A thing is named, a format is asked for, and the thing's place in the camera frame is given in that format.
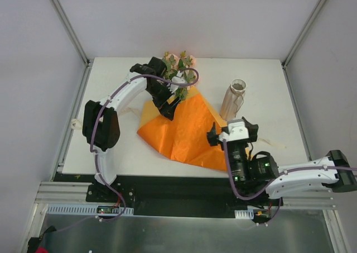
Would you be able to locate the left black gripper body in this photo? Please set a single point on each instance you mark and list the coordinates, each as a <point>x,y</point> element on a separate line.
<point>164,103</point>

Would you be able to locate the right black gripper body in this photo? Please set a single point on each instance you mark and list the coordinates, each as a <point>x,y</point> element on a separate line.
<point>225,130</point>

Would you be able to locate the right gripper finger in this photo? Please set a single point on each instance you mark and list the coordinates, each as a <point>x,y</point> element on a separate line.
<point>252,129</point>
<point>213,137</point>

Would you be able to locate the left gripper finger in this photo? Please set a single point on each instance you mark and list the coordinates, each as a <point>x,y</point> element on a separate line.
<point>173,107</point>
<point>163,107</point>

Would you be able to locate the pink flower stem three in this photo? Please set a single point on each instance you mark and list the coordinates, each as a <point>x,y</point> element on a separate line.
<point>181,94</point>

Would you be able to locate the orange wrapping paper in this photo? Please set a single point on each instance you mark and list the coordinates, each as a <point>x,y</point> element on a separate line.
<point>184,138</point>

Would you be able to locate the pink flower stem two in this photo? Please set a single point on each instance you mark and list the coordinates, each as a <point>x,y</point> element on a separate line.
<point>172,64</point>

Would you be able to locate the pink flower stem one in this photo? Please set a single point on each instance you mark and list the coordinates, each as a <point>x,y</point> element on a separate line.
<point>189,75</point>

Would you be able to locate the pink flower stem four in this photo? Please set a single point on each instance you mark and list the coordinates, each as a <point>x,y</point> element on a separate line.
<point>189,61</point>

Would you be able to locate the cream printed ribbon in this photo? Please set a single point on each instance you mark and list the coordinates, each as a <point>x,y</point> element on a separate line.
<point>77,124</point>

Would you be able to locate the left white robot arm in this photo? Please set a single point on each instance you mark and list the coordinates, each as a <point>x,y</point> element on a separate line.
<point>100,124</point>

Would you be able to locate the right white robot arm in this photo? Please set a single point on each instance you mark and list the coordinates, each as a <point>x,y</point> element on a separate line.
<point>251,175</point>

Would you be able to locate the white ribbed ceramic vase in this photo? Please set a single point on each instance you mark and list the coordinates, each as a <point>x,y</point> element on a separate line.
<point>233,99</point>

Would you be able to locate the right controller board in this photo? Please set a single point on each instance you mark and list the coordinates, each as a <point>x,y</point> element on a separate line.
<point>251,213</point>

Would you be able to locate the controller board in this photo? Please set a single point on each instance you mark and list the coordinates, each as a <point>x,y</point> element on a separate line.
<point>114,211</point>
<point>251,213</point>

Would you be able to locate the left controller board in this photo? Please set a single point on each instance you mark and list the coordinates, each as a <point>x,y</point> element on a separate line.
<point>114,211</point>

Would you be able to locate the red object bottom left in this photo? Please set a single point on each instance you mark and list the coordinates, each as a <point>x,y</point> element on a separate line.
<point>41,250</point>

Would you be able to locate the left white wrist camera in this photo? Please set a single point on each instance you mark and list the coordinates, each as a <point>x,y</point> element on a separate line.
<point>177,81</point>

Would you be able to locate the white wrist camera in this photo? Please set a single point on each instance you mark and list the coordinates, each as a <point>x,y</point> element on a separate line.
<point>235,130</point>
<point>177,81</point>

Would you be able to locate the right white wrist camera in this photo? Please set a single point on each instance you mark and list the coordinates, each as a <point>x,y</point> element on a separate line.
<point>235,130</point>

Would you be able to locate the left aluminium frame post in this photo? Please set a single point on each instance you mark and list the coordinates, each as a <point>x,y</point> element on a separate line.
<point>58,8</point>

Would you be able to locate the aluminium frame post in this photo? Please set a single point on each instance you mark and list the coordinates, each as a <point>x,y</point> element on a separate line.
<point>58,8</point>
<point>304,31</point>

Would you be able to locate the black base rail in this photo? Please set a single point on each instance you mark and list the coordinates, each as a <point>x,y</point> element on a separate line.
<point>166,196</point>

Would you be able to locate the right aluminium frame post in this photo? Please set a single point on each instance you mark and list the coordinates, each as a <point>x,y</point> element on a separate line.
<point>304,31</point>

